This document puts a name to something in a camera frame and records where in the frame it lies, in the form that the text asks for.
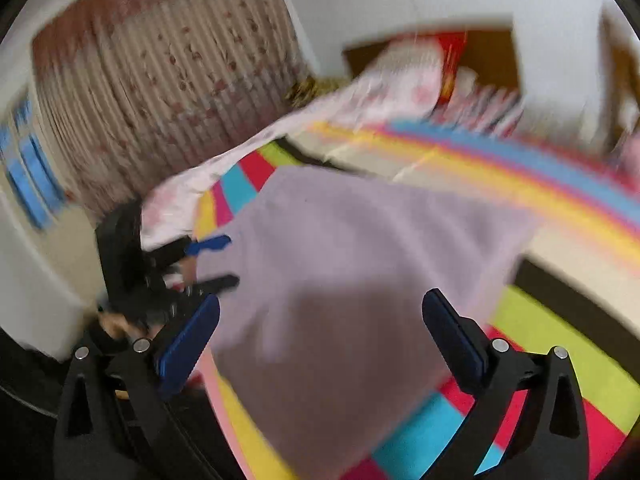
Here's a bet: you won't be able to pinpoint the pink floral quilt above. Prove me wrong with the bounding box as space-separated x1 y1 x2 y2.
140 35 451 251

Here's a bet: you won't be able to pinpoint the leopard print cloth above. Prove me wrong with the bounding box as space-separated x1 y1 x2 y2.
285 77 346 109

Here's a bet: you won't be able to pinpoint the lavender pants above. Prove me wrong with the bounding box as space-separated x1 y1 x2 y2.
197 165 543 480

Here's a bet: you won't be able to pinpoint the red black plaid sheet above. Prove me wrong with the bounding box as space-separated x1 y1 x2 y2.
447 67 526 133

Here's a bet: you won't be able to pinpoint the person's left hand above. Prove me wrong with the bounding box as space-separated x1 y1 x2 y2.
97 310 151 342

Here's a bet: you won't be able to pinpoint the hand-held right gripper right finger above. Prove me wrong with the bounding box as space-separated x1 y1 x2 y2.
421 288 590 480

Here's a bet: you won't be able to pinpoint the wooden cabinet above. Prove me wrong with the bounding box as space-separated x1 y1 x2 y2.
600 5 640 151

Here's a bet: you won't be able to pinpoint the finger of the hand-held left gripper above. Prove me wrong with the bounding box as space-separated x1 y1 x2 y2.
187 274 241 297
184 234 232 257

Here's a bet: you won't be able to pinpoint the colourful striped blanket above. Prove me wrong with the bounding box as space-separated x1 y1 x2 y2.
192 117 640 480

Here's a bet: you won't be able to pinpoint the window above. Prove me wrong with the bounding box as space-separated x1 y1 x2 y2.
0 95 67 231

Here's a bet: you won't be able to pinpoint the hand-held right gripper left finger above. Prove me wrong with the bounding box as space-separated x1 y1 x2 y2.
52 294 221 480

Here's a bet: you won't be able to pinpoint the striped floral curtain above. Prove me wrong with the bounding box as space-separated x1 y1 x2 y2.
30 0 321 221

